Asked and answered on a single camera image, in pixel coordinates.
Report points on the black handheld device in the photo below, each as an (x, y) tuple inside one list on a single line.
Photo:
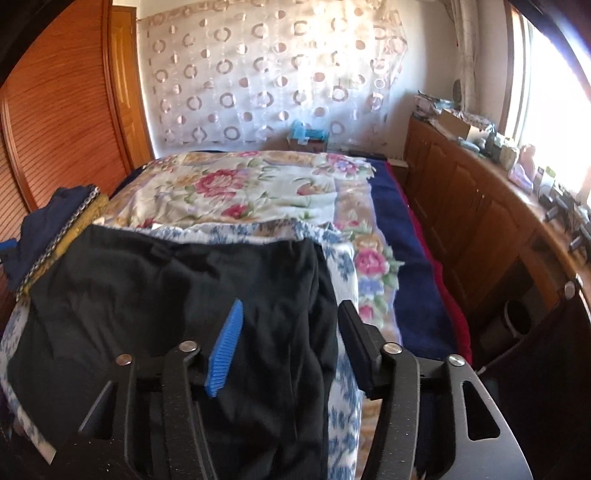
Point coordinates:
[(556, 207), (579, 237)]

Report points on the floral quilt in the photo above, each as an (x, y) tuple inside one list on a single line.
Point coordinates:
[(231, 189)]

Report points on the pink and white item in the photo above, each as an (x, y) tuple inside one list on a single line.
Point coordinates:
[(524, 161)]

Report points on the grey waste bin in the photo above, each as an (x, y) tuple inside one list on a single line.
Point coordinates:
[(517, 318)]

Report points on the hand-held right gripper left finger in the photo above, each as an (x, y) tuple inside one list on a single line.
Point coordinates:
[(226, 350)]

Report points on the pile of packets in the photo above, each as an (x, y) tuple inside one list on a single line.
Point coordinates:
[(427, 105)]

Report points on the dark round hand fan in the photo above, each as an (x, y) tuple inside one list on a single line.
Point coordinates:
[(456, 90)]

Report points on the black chair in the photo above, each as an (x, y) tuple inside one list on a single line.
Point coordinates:
[(545, 369)]

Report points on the white blue floral bed sheet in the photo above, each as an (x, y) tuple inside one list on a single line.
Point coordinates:
[(341, 415)]

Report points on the wooden cabinet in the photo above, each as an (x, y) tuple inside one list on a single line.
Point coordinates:
[(461, 198)]

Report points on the navy blanket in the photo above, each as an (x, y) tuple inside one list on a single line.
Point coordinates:
[(406, 258)]

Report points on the black printed t-shirt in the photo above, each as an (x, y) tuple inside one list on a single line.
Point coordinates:
[(138, 295)]

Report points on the sheer curtain with circles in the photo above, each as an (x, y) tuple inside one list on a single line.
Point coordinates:
[(258, 83)]

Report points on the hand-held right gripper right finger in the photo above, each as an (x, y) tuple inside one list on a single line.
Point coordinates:
[(362, 360)]

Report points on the white patterned window curtain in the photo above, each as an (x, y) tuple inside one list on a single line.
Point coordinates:
[(466, 55)]

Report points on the window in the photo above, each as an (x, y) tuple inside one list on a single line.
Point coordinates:
[(554, 115)]

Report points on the cardboard box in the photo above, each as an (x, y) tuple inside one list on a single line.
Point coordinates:
[(455, 121)]

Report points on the blue plastic bag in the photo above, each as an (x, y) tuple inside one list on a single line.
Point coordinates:
[(307, 133)]

